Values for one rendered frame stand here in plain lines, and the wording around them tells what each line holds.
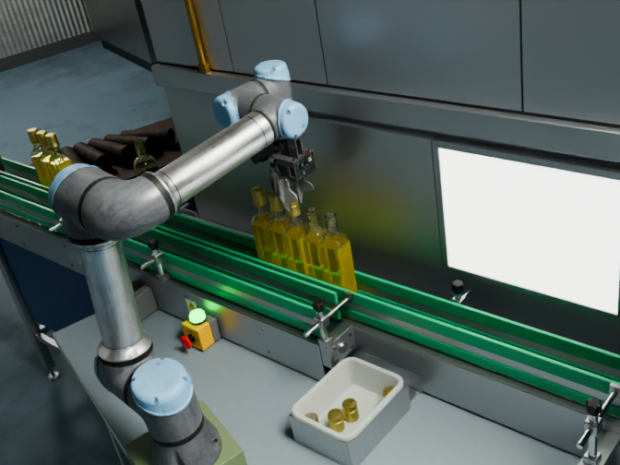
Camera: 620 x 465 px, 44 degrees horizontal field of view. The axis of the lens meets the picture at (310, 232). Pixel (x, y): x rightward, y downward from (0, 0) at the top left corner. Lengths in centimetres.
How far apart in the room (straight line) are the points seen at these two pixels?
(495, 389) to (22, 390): 233
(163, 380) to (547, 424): 79
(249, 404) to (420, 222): 60
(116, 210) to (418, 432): 84
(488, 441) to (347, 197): 67
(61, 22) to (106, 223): 720
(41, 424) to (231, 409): 153
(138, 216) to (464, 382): 81
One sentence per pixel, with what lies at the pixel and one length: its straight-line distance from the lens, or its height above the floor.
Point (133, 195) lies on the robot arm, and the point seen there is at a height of 145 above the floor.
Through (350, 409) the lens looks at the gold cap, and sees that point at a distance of 178.
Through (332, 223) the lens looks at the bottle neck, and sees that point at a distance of 182.
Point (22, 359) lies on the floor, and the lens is 377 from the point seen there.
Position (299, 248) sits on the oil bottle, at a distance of 192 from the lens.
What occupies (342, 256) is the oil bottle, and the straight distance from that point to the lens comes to 186.
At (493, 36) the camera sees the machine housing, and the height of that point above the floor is 155.
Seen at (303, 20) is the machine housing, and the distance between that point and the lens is 185.
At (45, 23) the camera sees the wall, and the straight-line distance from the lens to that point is 853.
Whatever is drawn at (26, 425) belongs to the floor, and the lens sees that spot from 339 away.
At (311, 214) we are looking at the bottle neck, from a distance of 185.
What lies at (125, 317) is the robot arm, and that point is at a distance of 163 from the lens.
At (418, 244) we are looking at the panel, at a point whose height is 104.
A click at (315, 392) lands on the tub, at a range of 180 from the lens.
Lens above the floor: 203
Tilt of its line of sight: 30 degrees down
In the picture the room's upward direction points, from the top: 11 degrees counter-clockwise
